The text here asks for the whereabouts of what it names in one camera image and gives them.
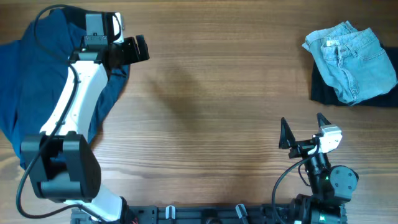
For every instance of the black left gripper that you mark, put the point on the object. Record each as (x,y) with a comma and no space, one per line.
(132,56)

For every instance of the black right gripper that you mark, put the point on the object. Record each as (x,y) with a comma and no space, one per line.
(287,140)

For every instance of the light denim shorts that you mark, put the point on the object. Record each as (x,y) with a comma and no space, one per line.
(352,62)

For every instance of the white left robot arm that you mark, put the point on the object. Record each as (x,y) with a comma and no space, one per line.
(61,166)

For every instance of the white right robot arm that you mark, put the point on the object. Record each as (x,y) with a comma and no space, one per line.
(332,186)

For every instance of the black folded garment right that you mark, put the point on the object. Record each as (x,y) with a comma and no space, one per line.
(326,95)

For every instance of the black garment under shirt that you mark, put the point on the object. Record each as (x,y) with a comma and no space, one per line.
(69,15)

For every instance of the dark blue shirt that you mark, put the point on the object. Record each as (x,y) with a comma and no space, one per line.
(32,80)

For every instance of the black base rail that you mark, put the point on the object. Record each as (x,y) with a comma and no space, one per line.
(240,213)

